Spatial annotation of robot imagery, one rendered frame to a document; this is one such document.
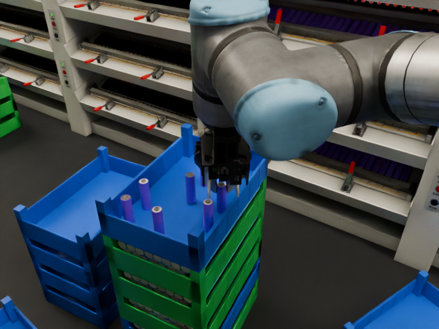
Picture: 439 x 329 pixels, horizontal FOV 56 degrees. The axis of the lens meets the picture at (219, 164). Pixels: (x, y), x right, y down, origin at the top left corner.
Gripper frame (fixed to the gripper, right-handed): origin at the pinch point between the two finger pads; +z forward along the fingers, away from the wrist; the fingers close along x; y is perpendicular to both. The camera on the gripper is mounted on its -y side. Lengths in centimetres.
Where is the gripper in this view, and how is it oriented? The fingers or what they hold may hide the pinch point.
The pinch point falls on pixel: (221, 183)
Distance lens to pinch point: 75.4
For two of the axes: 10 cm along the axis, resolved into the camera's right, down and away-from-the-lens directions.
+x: 10.0, -0.3, 0.5
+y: 0.6, 7.6, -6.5
